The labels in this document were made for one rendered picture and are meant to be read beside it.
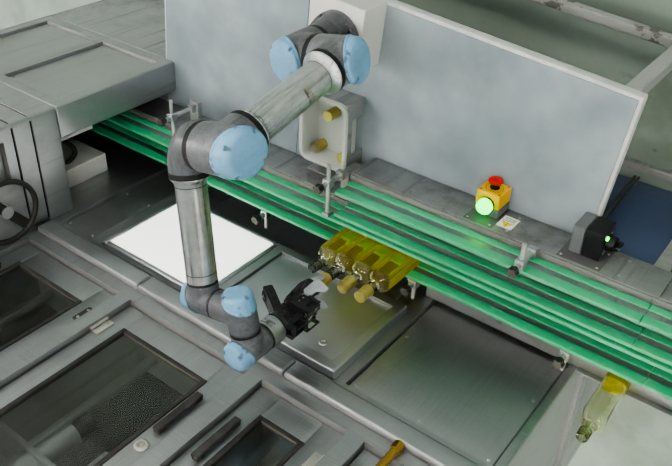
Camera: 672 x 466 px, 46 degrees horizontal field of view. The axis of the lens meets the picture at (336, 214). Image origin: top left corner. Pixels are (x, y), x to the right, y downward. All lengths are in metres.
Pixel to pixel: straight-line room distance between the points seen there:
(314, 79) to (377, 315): 0.71
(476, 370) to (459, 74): 0.78
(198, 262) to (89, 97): 0.95
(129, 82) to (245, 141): 1.13
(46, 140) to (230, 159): 1.06
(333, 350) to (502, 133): 0.72
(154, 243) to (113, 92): 0.54
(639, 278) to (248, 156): 0.99
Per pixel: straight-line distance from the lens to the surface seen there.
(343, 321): 2.18
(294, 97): 1.80
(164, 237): 2.52
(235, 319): 1.83
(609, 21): 2.52
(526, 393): 2.11
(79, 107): 2.64
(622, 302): 1.98
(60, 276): 2.50
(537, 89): 2.03
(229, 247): 2.45
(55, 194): 2.70
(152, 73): 2.80
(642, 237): 2.24
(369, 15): 2.13
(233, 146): 1.65
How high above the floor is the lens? 2.50
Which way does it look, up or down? 43 degrees down
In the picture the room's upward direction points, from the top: 125 degrees counter-clockwise
